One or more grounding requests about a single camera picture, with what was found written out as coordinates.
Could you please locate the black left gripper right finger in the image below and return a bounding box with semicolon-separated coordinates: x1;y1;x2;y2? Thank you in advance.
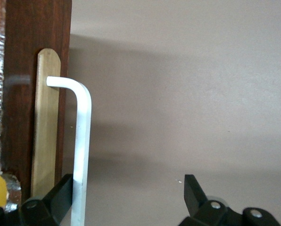
178;174;244;226

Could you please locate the light wooden handle backing plate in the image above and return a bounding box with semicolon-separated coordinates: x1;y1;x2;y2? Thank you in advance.
31;48;62;198

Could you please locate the wooden drawer with dark front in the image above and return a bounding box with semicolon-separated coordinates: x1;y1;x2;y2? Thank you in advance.
0;0;72;212

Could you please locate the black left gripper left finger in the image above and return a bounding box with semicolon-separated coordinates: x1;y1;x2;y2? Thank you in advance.
20;174;74;226

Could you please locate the white metal drawer handle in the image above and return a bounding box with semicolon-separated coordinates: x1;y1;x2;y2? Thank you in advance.
46;76;92;226

